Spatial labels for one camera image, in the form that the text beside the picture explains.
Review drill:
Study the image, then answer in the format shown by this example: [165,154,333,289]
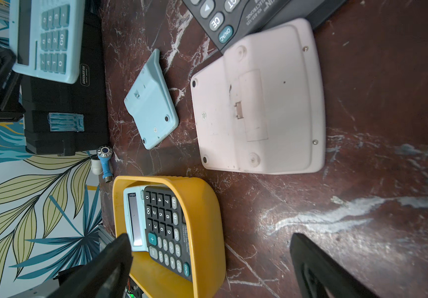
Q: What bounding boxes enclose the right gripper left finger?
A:
[49,233,133,298]

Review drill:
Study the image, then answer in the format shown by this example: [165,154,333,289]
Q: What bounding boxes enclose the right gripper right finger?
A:
[290,233,377,298]

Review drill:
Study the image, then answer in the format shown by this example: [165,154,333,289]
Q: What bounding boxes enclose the light blue calculator face up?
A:
[9,0,86,84]

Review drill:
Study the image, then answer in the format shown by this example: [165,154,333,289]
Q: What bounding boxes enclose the black calculator face down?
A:
[143,186,192,281]

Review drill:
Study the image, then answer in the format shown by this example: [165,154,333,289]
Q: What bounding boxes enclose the yellow plastic storage tray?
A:
[112,176,226,298]

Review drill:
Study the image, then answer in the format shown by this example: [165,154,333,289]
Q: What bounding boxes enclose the light blue calculator face down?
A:
[124,49,179,150]

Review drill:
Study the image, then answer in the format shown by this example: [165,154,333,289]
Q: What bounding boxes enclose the pink calculator face down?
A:
[191,19,326,175]

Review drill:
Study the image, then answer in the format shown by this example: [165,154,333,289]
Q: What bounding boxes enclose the black calculator with grey keys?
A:
[183,0,346,53]

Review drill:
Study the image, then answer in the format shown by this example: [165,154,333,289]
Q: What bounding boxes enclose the black plastic toolbox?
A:
[21,12,110,156]

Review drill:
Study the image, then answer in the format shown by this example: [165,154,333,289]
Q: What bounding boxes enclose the white pipe fitting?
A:
[90,155,103,176]

